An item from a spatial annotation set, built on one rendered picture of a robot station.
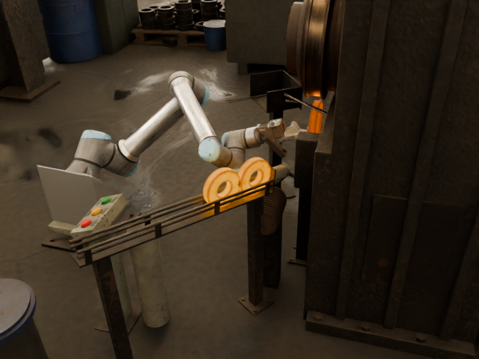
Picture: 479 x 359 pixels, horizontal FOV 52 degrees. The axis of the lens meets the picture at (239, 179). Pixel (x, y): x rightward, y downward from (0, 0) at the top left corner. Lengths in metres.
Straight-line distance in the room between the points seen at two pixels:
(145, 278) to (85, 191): 0.67
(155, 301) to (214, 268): 0.46
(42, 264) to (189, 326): 0.90
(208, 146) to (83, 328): 1.00
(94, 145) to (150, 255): 0.87
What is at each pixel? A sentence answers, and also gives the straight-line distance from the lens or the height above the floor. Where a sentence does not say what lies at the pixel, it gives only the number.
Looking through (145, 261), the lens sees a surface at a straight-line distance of 2.01.
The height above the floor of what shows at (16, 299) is 0.43.
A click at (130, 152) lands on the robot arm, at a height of 0.42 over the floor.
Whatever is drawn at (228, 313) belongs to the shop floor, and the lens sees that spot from 2.31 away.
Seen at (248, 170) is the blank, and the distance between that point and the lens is 1.83.
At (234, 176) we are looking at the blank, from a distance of 1.79.
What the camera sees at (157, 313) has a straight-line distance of 2.23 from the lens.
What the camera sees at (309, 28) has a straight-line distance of 1.86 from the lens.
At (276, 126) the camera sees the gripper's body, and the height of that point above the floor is 0.79.
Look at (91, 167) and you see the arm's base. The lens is 2.64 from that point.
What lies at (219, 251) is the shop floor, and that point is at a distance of 2.61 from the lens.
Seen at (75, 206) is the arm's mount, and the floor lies 0.25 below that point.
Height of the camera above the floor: 1.74
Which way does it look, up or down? 33 degrees down
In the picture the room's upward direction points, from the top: 2 degrees counter-clockwise
